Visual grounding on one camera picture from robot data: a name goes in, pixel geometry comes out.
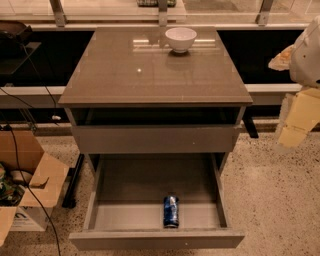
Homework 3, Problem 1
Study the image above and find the blue pepsi can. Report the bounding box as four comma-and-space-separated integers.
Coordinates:
163, 195, 179, 228

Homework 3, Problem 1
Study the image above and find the open grey middle drawer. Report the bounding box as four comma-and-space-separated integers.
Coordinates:
69, 154, 244, 250

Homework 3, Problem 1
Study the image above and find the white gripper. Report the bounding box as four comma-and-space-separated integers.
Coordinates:
268, 15, 320, 148

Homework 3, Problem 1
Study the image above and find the dark device on shelf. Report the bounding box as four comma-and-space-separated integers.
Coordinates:
0, 21, 41, 77

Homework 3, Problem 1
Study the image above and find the metal window rail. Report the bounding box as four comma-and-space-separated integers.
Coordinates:
0, 83, 301, 109

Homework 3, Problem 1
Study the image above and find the grey drawer cabinet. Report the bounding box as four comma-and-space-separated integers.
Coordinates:
58, 26, 254, 252

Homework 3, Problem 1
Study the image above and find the open cardboard box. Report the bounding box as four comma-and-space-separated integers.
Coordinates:
0, 131, 69, 246

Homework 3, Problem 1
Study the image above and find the closed grey top drawer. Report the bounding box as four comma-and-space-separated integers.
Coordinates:
71, 125, 240, 154

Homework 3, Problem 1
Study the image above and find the black floor bar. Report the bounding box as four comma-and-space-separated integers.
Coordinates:
62, 154, 84, 209

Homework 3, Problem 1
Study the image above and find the white ceramic bowl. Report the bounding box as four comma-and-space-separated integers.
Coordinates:
165, 27, 197, 53

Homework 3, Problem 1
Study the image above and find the black cable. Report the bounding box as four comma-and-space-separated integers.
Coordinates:
0, 43, 63, 256

